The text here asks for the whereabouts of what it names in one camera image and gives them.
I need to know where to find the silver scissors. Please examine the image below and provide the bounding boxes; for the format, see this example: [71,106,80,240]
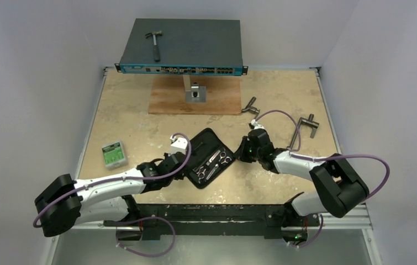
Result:
[204,147,232,166]
[196,163,219,184]

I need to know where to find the black zip tool case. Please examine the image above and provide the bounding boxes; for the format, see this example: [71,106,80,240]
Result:
[184,128,235,189]

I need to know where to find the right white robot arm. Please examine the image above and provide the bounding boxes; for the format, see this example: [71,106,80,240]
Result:
[234,129,370,225]

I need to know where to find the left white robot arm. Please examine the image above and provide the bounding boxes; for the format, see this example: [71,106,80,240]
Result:
[33,152,189,237]

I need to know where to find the green clear plastic box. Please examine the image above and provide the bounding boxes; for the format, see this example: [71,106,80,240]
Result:
[101,141,128,170]

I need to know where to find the brown wooden board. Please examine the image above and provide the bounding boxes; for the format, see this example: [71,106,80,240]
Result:
[148,75,241,115]

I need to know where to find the steel claw hammer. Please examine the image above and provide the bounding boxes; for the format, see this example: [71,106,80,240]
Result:
[145,30,163,62]

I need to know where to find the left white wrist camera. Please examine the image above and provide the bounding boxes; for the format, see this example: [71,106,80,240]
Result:
[168,134,189,155]

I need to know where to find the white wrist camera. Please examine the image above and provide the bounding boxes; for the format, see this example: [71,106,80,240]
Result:
[168,134,189,155]
[249,119,265,130]

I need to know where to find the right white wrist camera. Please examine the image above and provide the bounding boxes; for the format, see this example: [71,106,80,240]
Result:
[249,119,265,130]

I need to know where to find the large dark metal handle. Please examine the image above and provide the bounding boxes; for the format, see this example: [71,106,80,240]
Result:
[288,113,320,150]

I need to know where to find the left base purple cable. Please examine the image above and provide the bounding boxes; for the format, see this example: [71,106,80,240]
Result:
[115,215,177,257]

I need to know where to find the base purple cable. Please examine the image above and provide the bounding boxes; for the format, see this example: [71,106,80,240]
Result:
[115,215,177,257]
[286,212,325,250]

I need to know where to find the grey metal stand bracket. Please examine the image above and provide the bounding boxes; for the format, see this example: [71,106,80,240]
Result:
[182,75,207,103]

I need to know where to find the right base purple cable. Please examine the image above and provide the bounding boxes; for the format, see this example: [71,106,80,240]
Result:
[286,212,325,250]

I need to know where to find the blue rack network switch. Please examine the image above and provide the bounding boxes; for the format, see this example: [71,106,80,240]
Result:
[115,18,249,76]

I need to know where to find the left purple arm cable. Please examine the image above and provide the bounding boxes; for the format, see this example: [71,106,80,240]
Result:
[32,132,192,228]

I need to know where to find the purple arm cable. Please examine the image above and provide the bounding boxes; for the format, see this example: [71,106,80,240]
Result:
[249,110,391,202]
[32,132,192,228]

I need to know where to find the aluminium table frame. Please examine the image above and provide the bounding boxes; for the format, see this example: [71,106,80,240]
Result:
[33,68,375,257]

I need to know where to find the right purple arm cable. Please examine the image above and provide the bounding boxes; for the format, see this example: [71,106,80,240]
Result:
[249,110,391,202]

